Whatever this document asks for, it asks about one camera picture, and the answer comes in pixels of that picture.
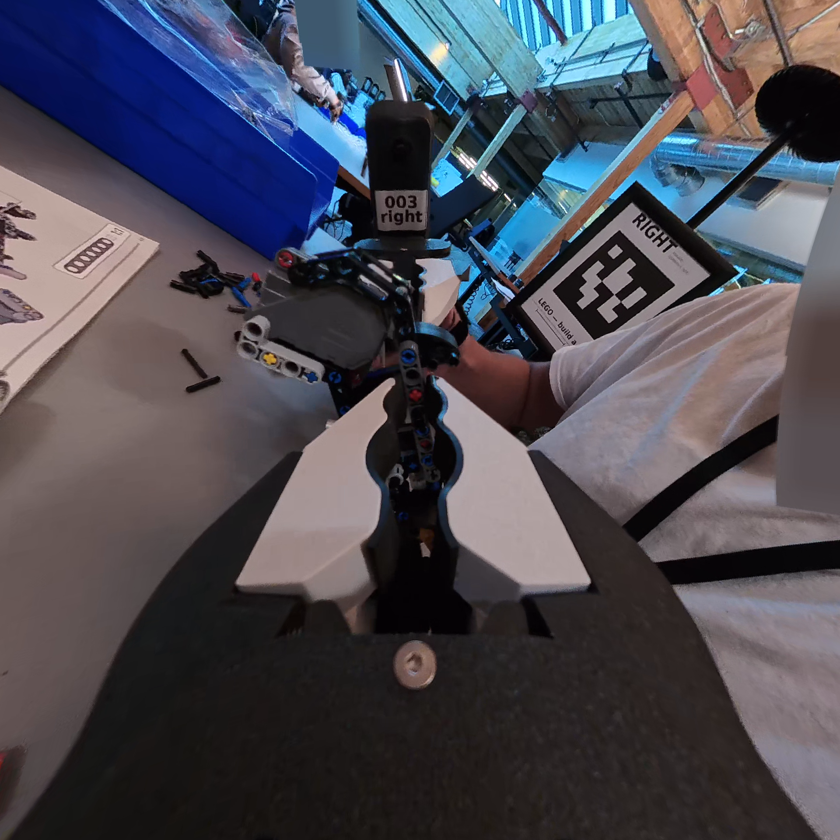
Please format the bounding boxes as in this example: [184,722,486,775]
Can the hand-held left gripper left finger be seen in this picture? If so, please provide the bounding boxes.
[235,378,408,634]

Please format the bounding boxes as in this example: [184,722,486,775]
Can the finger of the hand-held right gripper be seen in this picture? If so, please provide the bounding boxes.
[421,259,460,324]

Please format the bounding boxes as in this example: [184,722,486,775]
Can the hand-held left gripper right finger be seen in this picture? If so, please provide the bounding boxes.
[436,378,593,634]

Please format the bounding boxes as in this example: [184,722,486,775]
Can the grey black toy brick model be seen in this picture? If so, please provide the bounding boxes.
[236,246,460,552]

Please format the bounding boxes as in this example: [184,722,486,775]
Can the person's right forearm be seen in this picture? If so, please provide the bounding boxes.
[459,340,560,431]

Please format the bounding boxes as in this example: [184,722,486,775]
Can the white work table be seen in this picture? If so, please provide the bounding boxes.
[289,88,371,198]

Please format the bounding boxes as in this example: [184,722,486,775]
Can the black framed marker sign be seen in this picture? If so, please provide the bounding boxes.
[507,182,739,361]

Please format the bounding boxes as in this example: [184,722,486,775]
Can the clear plastic bag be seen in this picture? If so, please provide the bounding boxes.
[98,0,299,135]

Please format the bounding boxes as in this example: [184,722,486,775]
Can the pile of black toy pins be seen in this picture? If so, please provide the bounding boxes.
[169,249,265,315]

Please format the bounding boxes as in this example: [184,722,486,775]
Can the blue plastic bin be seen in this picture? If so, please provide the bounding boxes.
[0,0,341,260]

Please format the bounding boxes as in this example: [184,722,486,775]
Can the open instruction booklet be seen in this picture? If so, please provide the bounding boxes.
[0,164,160,416]

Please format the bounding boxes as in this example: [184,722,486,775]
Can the black ball on rod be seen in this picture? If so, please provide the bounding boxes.
[686,64,840,231]

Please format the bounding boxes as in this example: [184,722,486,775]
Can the black harness strap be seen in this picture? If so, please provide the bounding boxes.
[622,416,780,543]
[656,541,840,586]

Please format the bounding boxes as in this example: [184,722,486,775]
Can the metal air duct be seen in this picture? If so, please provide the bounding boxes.
[650,128,840,198]

